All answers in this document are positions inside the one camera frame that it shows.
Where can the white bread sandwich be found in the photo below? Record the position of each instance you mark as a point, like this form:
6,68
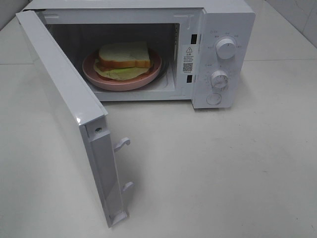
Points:
123,61

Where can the white timer knob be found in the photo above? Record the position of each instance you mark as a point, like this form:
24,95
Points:
219,79

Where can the glass microwave turntable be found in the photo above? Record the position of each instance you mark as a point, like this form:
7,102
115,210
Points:
162,78

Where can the white warning label sticker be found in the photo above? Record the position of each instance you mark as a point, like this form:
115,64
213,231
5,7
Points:
188,56

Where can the pink round plate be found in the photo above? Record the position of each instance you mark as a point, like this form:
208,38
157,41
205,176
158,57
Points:
117,85

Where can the white microwave door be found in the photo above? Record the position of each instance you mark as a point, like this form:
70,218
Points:
80,117

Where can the round white door button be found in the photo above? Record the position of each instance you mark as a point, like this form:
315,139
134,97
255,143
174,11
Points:
214,99

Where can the upper white power knob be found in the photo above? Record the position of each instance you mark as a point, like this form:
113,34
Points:
226,48

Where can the white microwave oven body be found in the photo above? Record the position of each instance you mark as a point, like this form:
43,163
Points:
201,43

